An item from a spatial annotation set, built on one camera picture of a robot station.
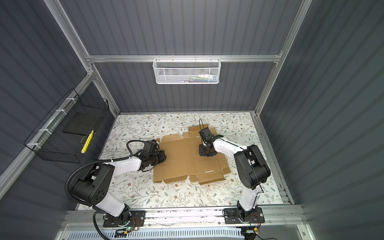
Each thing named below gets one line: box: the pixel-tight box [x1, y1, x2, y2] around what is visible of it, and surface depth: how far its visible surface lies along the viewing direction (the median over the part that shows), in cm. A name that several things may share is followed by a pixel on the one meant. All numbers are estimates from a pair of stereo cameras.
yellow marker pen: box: [80, 129, 94, 154], surface depth 72 cm
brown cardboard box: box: [154, 124, 231, 185], surface depth 93 cm
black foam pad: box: [63, 112, 105, 136], surface depth 78 cm
